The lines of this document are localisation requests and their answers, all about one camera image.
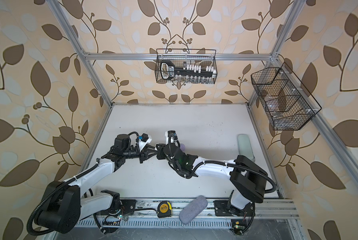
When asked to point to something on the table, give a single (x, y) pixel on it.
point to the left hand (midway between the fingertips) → (157, 149)
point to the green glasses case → (245, 146)
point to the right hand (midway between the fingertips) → (156, 147)
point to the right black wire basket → (287, 102)
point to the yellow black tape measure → (164, 209)
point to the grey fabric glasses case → (195, 207)
